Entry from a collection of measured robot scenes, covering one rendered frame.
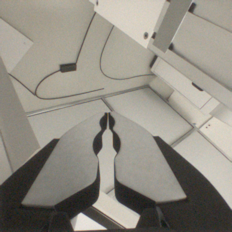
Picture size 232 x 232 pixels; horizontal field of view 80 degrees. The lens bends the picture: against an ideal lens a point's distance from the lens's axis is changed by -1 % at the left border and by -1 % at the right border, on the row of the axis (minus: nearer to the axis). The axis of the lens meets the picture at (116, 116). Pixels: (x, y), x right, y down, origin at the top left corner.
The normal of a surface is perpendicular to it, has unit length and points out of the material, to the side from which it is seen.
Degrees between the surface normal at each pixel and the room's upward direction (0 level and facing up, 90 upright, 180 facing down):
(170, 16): 90
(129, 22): 90
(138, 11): 90
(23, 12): 0
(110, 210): 90
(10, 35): 5
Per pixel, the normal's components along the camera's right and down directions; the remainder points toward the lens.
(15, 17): 0.58, 0.70
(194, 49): -0.77, 0.32
